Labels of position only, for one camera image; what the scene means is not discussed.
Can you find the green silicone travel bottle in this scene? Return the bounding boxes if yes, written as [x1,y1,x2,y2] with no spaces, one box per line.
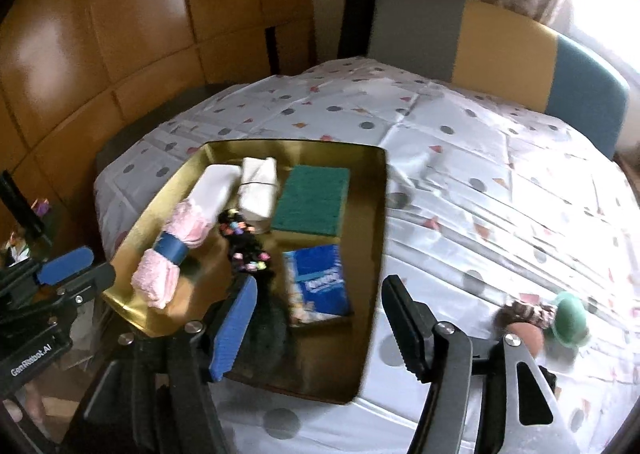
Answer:
[546,292,590,350]

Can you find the yellow green scrub sponge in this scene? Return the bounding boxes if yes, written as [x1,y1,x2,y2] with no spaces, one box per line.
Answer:
[271,165,350,239]

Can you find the wooden wardrobe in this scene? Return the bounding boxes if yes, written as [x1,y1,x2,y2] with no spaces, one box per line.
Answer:
[1,0,314,249]

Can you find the grey yellow blue sofa backrest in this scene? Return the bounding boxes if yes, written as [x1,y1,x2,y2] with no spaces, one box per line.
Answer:
[368,0,629,157]

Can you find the blue tissue packet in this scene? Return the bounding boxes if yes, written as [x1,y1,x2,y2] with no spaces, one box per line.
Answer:
[283,244,352,327]

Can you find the white foam block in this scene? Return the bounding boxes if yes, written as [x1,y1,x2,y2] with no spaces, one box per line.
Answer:
[186,164,241,221]

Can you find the brown makeup sponge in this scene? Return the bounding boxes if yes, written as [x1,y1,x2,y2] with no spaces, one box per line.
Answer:
[506,322,544,358]

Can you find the black rolled mat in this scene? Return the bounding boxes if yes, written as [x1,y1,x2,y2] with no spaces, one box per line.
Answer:
[336,0,376,59]

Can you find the patterned white tablecloth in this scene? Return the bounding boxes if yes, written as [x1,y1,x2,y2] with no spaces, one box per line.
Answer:
[94,59,639,453]

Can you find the beige mesh cloth roll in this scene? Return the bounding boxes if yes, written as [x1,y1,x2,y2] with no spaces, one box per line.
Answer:
[238,157,279,234]

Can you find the pink satin scrunchie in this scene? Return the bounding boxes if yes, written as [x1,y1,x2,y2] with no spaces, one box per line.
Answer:
[495,299,558,331]

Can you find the pink fluffy dishcloth blue band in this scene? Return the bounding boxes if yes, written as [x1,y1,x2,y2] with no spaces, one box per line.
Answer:
[131,196,224,309]

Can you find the black hair braid extension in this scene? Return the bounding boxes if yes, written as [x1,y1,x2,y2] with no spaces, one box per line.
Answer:
[217,208,290,378]

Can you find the gold metal tin box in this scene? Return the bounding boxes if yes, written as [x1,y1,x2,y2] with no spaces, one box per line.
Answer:
[103,139,386,404]

